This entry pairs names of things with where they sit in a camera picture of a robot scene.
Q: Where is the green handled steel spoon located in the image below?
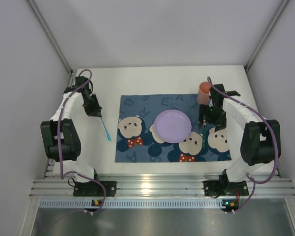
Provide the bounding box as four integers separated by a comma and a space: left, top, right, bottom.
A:
202, 122, 207, 148

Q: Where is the salmon plastic cup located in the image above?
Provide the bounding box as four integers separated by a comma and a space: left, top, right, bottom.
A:
197, 82, 211, 105

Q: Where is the blue metal fork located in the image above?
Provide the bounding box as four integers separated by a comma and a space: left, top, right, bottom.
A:
100, 117, 112, 141

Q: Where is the purple plastic plate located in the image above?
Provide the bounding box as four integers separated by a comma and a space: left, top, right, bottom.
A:
154, 109, 192, 144

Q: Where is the blue cartoon mouse placemat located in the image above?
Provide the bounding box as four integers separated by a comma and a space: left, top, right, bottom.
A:
115, 94, 231, 163

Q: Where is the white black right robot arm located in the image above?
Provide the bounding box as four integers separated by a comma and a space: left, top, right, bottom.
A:
199, 84, 281, 192

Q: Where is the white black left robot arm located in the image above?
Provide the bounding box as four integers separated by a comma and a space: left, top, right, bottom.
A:
40, 75, 102, 183

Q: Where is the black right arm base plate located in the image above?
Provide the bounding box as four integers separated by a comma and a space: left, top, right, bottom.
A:
203, 180, 249, 198

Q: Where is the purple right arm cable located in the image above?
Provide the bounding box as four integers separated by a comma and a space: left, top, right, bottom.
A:
207, 76, 279, 213

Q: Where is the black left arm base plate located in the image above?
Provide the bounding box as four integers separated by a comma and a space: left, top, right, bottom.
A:
73, 181, 117, 197

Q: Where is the aluminium mounting rail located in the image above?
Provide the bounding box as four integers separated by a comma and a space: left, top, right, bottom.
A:
29, 174, 295, 198

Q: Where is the left aluminium frame post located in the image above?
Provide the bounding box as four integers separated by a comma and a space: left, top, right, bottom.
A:
25, 0, 73, 75

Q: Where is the aluminium frame post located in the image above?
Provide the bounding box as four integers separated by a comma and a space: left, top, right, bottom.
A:
25, 0, 73, 75
244, 0, 292, 71

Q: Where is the perforated grey cable duct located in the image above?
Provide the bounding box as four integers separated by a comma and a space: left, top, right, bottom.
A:
39, 198, 240, 209

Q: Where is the right aluminium frame post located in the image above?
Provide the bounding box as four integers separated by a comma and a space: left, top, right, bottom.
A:
244, 0, 292, 71

